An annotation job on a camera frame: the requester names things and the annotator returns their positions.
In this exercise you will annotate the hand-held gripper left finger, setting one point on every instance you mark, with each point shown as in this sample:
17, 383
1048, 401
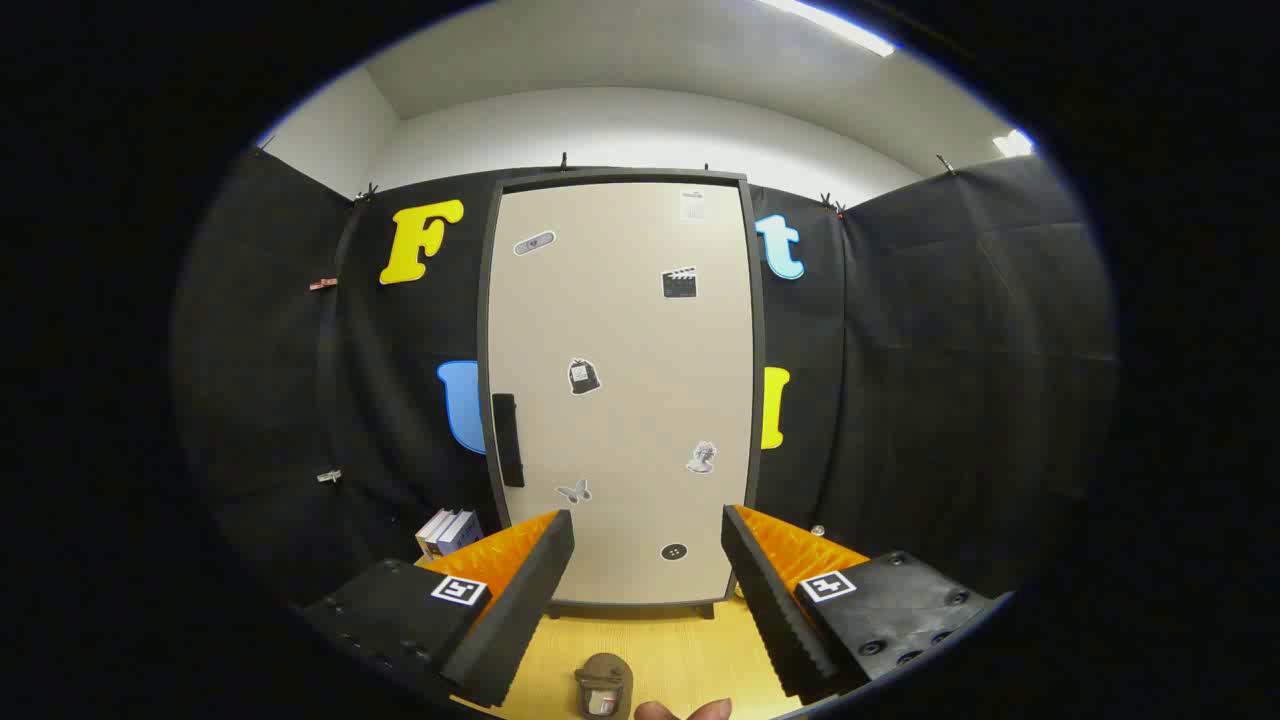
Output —
520, 620

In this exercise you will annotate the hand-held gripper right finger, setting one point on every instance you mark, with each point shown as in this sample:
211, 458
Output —
780, 620

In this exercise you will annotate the brown fuzzy shoe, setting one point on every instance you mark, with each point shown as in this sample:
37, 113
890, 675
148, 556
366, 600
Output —
603, 685

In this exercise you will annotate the grey shoe cabinet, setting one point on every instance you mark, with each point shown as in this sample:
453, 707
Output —
620, 175

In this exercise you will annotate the white cover book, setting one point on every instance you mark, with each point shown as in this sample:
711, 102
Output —
433, 532

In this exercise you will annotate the black backdrop cloth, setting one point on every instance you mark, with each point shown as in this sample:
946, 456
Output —
950, 350

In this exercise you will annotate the small ceiling light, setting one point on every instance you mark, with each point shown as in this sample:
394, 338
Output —
1012, 143

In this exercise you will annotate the long ceiling light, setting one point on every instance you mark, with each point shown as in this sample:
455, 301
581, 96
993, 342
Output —
830, 25

